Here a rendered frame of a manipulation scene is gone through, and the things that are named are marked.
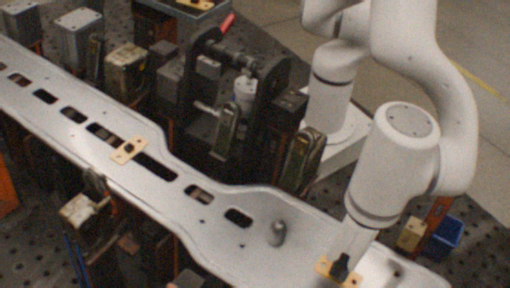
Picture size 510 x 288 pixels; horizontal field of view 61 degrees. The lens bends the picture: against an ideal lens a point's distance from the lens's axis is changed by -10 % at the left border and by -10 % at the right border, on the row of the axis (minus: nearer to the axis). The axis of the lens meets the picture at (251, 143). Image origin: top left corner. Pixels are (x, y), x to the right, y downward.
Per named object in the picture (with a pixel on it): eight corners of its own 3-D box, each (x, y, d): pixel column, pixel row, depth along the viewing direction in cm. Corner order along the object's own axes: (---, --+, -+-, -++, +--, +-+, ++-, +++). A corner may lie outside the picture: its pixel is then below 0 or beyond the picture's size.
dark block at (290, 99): (245, 232, 119) (270, 100, 90) (260, 215, 123) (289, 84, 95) (262, 242, 117) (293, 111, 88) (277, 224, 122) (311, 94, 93)
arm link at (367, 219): (364, 159, 68) (358, 174, 70) (339, 198, 62) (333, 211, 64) (414, 186, 65) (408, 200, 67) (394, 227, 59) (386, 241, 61)
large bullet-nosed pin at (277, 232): (261, 245, 83) (267, 222, 78) (270, 233, 85) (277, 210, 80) (277, 254, 82) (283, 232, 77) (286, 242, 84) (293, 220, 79)
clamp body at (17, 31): (17, 108, 141) (-8, 6, 117) (44, 91, 149) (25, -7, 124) (35, 120, 138) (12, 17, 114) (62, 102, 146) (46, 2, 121)
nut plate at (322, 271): (311, 270, 78) (313, 266, 77) (322, 254, 81) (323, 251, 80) (355, 293, 75) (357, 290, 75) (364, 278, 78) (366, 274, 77)
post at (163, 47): (150, 170, 130) (147, 46, 102) (162, 160, 133) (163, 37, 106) (164, 179, 128) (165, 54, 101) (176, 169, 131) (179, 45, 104)
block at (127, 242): (116, 243, 111) (103, 161, 91) (150, 211, 120) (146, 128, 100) (132, 255, 109) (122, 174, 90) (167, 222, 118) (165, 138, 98)
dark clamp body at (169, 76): (146, 190, 125) (141, 71, 99) (177, 161, 134) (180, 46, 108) (177, 210, 122) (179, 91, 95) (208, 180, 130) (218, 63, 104)
